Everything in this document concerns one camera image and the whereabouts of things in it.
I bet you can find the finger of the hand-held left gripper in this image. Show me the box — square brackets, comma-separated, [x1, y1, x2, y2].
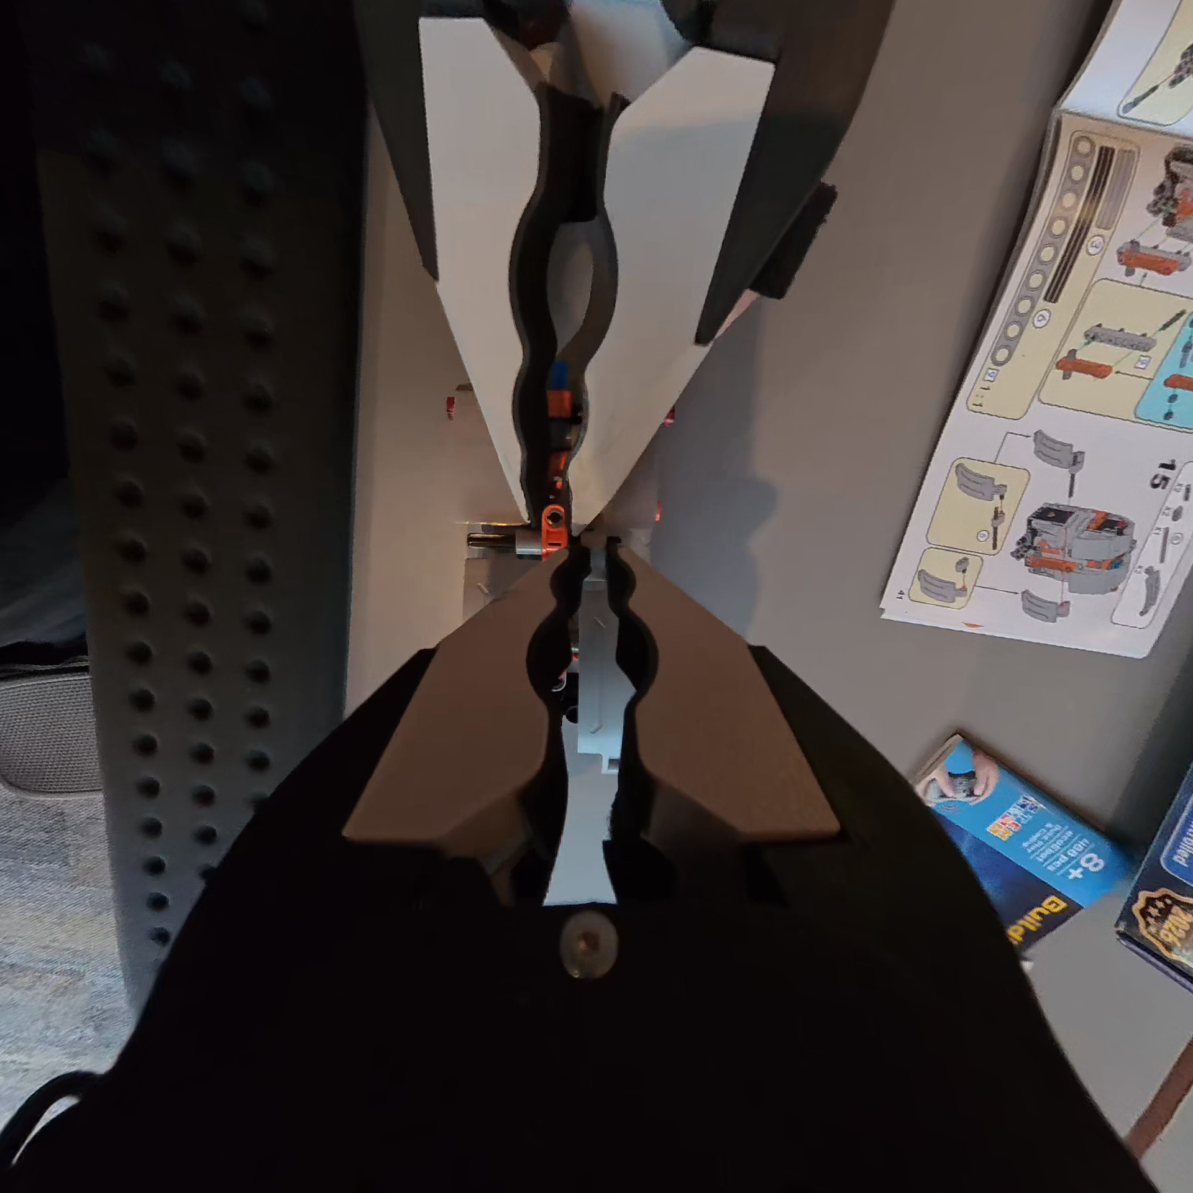
[560, 42, 779, 535]
[418, 15, 566, 528]

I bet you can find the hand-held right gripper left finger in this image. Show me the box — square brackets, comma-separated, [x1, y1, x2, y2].
[341, 546, 577, 902]

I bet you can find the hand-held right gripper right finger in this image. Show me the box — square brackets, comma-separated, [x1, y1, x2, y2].
[604, 536, 843, 902]

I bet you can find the grey black toy robot model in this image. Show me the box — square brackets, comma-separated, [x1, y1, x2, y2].
[444, 359, 680, 617]

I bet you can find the grey desk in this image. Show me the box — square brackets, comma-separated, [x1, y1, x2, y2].
[347, 0, 1193, 1193]

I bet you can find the blue building kit box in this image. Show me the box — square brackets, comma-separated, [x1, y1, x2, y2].
[914, 735, 1140, 962]

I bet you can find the open instruction booklet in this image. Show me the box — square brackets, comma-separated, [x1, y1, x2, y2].
[878, 0, 1193, 661]

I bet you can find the dark blue box gold badge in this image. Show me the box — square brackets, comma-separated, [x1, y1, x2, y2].
[1114, 765, 1193, 995]

